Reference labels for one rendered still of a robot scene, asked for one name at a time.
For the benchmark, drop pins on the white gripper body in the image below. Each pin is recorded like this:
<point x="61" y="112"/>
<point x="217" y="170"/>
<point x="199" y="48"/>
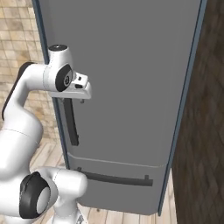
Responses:
<point x="76" y="93"/>

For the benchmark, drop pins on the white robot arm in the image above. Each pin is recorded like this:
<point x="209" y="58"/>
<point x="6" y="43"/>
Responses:
<point x="17" y="137"/>

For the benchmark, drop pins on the grey fridge door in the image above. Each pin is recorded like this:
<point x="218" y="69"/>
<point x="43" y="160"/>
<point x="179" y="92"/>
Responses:
<point x="128" y="81"/>

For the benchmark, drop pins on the grey fridge freezer drawer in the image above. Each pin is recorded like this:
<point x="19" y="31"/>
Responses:
<point x="122" y="186"/>

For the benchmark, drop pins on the blue fridge housing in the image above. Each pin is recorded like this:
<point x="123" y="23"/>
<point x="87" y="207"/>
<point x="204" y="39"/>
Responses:
<point x="183" y="96"/>

